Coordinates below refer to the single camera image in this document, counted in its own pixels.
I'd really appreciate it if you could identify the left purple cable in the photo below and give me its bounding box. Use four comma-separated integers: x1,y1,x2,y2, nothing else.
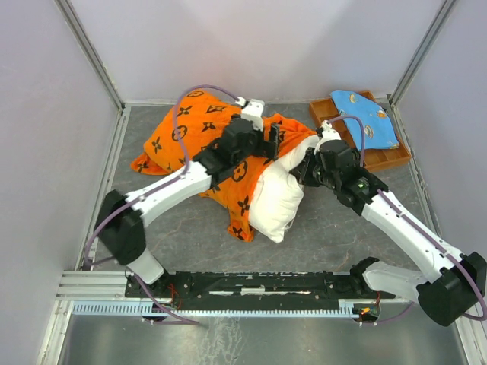
84,84,248,326

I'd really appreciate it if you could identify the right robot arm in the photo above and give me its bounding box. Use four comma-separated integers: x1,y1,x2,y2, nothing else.
291,140,486,326

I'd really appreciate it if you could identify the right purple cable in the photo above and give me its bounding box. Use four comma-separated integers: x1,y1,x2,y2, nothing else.
321,115,487,327

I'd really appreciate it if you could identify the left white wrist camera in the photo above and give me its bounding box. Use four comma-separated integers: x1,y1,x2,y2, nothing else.
235,97,265,132

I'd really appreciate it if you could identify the white pillow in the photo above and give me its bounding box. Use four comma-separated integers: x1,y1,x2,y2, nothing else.
249,135,318,243

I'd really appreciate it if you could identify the light blue cable duct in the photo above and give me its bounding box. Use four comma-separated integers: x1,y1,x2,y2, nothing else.
72,300,358,319

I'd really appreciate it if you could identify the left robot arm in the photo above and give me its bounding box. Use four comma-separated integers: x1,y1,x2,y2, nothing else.
94,115,279,297

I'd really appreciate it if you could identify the blue patterned cloth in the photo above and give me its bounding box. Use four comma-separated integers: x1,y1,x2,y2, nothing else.
330,90,399,150

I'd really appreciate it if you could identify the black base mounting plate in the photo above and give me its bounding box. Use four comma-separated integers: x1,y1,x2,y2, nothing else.
148,271,394,310

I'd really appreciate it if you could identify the purple cable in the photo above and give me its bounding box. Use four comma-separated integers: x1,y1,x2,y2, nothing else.
321,115,487,327
84,84,248,326

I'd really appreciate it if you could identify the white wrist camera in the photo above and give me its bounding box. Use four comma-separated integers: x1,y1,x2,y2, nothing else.
316,120,341,144
235,97,265,132

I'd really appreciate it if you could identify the brown wooden divided tray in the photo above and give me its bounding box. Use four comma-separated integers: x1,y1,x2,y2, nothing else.
309,90,411,172

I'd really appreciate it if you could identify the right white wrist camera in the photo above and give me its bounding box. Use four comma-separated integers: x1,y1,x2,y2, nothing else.
316,120,341,144

